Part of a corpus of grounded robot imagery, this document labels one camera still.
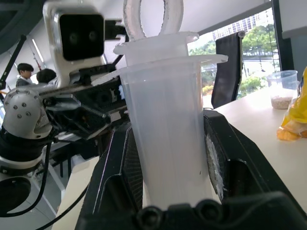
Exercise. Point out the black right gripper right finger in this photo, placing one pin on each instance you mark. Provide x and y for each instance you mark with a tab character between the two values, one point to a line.
230	148

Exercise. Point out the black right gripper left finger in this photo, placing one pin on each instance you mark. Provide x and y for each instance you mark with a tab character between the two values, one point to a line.
112	172

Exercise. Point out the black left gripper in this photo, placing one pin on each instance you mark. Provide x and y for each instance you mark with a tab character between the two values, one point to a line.
105	95

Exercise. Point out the large translucent plastic syringe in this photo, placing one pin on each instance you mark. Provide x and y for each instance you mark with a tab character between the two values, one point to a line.
165	124

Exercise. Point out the clear plastic cup with grains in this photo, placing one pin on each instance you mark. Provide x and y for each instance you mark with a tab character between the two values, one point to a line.
283	91

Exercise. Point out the person with black hair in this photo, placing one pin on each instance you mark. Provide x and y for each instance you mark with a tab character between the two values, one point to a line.
46	77
24	75

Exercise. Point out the yellow plastic bag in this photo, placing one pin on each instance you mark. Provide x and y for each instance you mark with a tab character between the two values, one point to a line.
296	115

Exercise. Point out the black office chair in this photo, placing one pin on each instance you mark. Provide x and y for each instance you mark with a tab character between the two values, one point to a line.
226	72

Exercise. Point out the black slanted stand pole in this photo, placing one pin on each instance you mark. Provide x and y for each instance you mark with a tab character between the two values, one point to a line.
13	57

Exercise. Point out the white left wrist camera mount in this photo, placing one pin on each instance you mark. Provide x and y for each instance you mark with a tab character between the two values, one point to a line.
81	36

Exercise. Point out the black window frame post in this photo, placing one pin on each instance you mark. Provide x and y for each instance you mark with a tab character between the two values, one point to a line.
283	36

